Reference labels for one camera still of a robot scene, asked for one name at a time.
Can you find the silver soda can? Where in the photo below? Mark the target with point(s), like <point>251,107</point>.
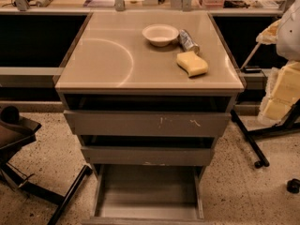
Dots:
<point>187,42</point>

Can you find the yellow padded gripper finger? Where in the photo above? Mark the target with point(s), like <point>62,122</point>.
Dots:
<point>269,35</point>
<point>282,91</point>

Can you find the grey drawer cabinet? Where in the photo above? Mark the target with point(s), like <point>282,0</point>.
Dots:
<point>114,68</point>

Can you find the black stand left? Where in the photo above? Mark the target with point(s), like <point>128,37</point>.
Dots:
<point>53,161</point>

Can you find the black wheeled stand right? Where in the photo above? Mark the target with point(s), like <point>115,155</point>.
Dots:
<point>289,126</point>

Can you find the black caster wheel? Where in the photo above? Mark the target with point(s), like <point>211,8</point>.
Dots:
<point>293,186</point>

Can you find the white bowl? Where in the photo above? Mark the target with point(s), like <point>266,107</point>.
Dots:
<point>160,35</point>

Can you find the open bottom grey drawer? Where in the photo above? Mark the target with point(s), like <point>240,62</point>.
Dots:
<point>147,195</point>

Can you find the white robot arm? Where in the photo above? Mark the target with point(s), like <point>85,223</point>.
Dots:
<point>288,43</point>

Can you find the white pole with base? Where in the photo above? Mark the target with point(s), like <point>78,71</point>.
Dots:
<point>246,67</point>

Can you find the yellow sponge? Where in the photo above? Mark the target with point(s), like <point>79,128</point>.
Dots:
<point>191,63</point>

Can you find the middle grey drawer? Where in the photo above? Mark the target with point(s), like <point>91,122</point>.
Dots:
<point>150,156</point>

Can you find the top grey drawer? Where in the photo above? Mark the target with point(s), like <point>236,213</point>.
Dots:
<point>153,124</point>

